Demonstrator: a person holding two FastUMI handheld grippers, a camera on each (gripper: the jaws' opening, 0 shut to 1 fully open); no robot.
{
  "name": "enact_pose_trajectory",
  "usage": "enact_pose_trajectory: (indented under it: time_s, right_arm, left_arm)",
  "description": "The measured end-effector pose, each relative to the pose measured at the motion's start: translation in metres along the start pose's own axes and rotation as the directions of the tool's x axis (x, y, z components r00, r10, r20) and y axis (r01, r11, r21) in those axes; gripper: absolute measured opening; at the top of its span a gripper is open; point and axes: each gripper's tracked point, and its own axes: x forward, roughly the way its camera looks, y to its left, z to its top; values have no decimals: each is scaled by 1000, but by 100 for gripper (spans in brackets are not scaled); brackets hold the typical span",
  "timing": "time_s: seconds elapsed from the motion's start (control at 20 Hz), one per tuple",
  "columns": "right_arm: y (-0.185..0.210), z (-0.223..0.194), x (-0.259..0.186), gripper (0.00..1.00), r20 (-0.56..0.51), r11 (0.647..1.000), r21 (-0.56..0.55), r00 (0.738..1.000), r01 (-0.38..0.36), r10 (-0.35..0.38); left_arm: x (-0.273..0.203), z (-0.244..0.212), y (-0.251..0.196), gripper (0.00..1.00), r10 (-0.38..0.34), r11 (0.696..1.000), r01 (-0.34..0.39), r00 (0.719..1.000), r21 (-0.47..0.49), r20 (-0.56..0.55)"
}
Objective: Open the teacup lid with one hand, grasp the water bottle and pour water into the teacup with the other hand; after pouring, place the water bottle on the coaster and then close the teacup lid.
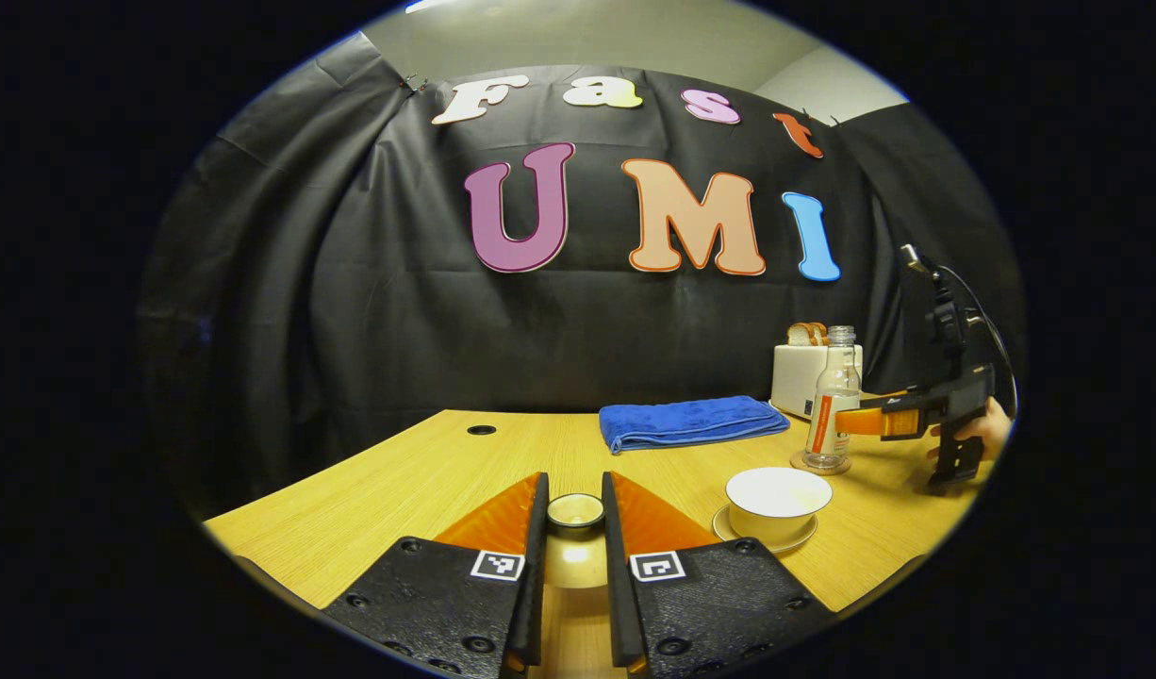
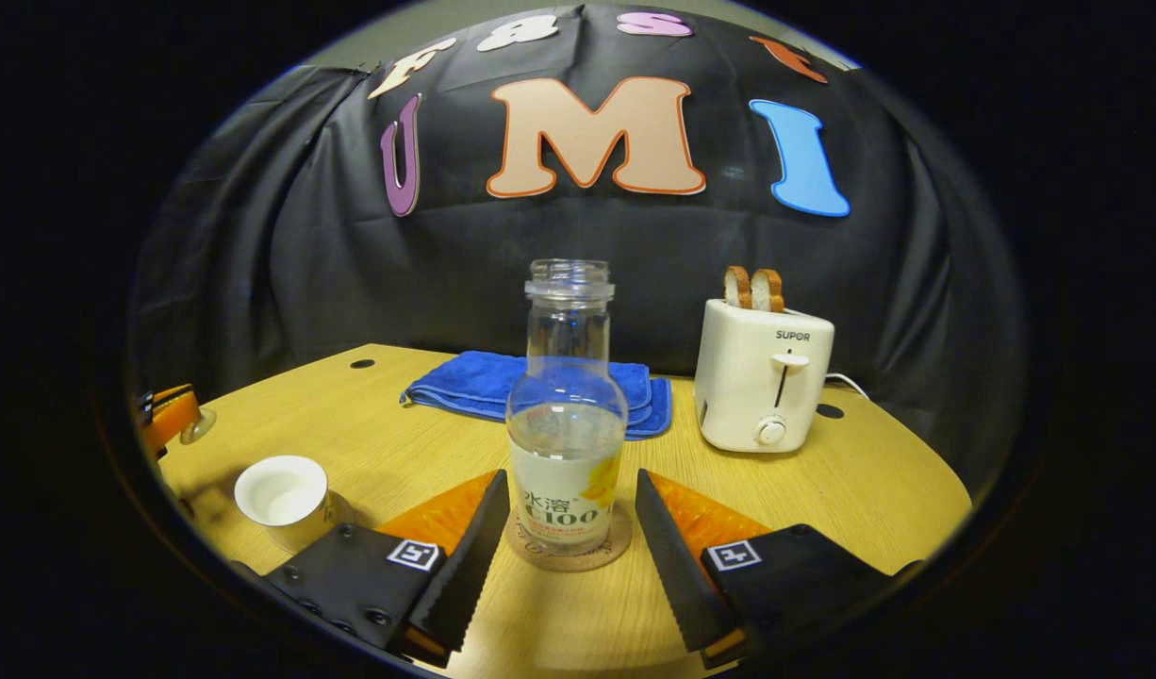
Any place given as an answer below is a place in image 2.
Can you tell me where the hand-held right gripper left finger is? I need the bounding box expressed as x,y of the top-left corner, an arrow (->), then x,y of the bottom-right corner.
262,470 -> 513,669

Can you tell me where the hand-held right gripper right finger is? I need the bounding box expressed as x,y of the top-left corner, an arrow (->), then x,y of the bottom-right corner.
633,469 -> 928,671

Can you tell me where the round wooden coaster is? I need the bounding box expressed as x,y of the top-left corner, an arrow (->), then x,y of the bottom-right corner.
504,500 -> 634,572

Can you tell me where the cream teacup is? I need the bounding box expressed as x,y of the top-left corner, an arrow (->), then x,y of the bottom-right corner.
234,455 -> 335,555

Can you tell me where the clear glass water bottle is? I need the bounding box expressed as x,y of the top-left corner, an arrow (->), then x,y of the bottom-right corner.
505,259 -> 629,555

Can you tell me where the cream saucer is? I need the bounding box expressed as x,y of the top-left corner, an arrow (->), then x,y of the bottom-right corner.
267,490 -> 356,557

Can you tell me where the blue folded towel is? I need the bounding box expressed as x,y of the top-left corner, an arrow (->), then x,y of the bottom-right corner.
400,351 -> 673,441

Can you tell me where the white toaster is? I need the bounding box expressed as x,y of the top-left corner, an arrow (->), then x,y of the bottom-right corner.
693,299 -> 835,454

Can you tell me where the black backdrop cloth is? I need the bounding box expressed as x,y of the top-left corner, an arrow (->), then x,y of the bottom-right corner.
125,5 -> 1029,493

